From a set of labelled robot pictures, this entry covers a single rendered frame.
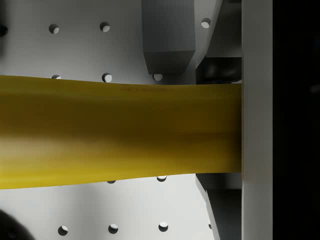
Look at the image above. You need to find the banana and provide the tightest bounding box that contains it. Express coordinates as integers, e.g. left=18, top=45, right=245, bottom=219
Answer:
left=0, top=74, right=243, bottom=190

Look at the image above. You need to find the grey cube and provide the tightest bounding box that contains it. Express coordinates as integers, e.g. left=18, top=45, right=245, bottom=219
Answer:
left=141, top=0, right=197, bottom=76

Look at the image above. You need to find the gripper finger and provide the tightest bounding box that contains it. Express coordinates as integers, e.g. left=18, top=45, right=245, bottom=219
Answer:
left=195, top=0, right=243, bottom=85
left=195, top=172, right=243, bottom=240

